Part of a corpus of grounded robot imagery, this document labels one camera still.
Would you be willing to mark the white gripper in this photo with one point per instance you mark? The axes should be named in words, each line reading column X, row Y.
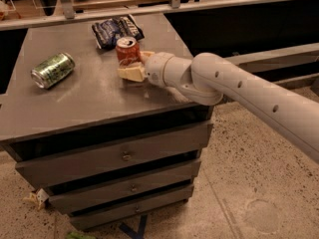
column 155, row 68

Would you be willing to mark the red coke can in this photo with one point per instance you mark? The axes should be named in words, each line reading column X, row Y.
column 128, row 51

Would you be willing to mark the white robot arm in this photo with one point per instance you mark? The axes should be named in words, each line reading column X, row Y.
column 206, row 78

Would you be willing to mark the blue chip bag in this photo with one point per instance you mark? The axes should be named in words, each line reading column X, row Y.
column 108, row 32

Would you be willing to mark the green soda can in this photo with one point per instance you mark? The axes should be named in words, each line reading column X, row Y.
column 53, row 70

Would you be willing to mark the grey metal railing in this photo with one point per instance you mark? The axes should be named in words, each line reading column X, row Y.
column 31, row 13

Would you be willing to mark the grey drawer cabinet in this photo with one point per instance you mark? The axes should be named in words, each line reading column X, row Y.
column 90, row 108

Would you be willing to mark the top grey drawer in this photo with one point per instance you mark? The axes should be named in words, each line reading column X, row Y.
column 61, row 168

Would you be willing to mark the grey drawer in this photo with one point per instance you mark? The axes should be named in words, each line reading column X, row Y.
column 131, row 208
column 125, row 187
column 61, row 168

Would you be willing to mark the middle grey drawer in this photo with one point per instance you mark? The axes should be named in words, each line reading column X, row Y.
column 125, row 187

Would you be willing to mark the bottom grey drawer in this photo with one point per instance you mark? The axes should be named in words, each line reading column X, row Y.
column 131, row 208

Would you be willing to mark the crumpled paper scrap on floor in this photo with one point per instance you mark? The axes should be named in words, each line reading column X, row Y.
column 39, row 197

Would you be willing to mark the green object on floor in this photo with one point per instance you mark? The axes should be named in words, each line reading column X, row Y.
column 78, row 235

